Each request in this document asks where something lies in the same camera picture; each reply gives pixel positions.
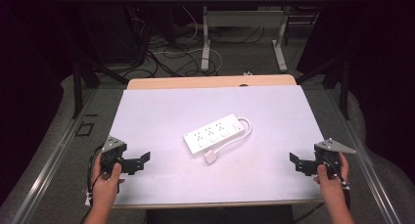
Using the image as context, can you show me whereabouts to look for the white floor cable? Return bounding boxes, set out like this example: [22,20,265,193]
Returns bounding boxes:
[152,6,224,75]

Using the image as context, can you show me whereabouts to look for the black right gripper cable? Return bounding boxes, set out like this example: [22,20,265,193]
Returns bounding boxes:
[322,158,352,212]

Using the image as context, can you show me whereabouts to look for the white power strip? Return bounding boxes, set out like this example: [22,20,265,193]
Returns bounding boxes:
[182,112,246,156]

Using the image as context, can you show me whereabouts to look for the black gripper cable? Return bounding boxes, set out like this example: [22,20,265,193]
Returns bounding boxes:
[79,144,105,224]
[322,158,352,212]

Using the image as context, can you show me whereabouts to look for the white table mat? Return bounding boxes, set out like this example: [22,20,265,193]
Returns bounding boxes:
[112,84,325,208]

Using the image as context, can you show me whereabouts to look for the black floor cables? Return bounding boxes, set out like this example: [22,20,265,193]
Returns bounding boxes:
[121,7,272,79]

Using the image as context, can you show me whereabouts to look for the black metal stand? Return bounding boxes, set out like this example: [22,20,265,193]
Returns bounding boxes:
[71,51,130,119]
[295,52,352,121]

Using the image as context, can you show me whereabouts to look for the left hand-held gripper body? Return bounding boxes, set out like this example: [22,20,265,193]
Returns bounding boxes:
[100,135,128,175]

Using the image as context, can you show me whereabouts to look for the person's right hand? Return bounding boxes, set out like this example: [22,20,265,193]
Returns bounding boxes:
[312,152,350,195]

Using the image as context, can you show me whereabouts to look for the white power plug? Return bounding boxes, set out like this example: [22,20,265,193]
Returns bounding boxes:
[204,150,219,165]

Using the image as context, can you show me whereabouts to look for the black floor socket frame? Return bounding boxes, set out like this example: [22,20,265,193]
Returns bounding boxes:
[74,121,96,138]

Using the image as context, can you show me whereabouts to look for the metal floor rail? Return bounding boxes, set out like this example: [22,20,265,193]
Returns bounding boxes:
[11,88,99,224]
[326,88,404,224]

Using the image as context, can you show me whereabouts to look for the white power strip cable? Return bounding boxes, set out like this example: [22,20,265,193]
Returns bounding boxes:
[213,116,254,157]

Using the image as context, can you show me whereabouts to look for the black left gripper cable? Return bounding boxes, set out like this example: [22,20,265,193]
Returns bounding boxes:
[79,144,105,224]

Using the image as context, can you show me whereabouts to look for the person's left hand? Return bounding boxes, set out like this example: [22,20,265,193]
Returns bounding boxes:
[90,155,126,201]

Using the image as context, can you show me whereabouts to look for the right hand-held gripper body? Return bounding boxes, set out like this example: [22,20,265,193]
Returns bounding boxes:
[313,137,357,180]

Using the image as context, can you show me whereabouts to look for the white desk with metal legs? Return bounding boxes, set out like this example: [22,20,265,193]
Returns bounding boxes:
[181,0,331,73]

